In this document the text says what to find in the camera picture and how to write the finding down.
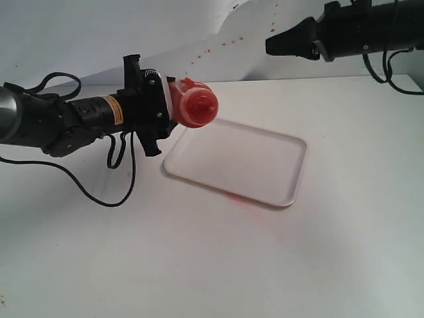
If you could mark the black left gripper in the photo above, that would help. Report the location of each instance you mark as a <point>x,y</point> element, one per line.
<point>147,103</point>

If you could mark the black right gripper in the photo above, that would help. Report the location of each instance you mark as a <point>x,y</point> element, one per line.
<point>339,32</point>

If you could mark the red ketchup squeeze bottle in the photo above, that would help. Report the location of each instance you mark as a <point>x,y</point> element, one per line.
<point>194,104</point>

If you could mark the white rectangular plastic tray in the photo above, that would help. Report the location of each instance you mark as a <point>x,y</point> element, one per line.
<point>241,160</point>

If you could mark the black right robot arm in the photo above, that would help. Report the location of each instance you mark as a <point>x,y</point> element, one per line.
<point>393,26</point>

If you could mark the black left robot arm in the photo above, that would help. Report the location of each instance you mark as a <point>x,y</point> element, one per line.
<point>60,125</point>

